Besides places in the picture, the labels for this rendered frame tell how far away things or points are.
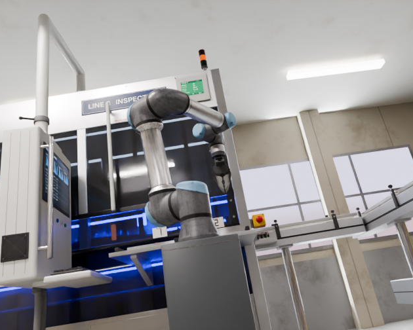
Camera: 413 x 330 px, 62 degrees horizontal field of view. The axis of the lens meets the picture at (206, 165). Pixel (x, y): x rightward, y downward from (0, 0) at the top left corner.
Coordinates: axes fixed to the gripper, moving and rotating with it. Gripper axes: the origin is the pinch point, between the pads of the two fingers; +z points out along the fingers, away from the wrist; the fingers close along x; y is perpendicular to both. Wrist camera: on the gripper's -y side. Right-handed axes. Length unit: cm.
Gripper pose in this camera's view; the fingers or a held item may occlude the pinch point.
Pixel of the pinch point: (224, 190)
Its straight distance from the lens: 171.0
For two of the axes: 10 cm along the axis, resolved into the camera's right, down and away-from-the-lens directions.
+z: 1.5, 9.2, -3.6
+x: -9.9, 1.6, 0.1
